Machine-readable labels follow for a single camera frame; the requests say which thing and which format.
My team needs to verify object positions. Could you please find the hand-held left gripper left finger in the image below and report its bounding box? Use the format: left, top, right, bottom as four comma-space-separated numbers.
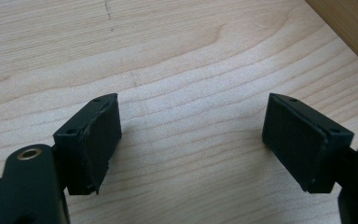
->
52, 92, 123, 196

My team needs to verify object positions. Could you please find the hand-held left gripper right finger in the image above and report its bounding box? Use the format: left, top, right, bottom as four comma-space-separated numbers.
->
261, 92, 355, 194

